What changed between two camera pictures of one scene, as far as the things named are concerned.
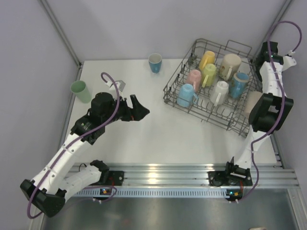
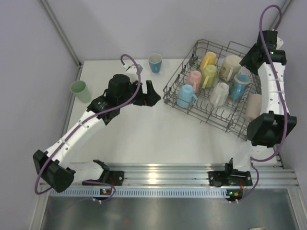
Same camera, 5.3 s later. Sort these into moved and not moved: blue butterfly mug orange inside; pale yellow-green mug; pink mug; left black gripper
Moved: left black gripper
Not moved: blue butterfly mug orange inside; pale yellow-green mug; pink mug
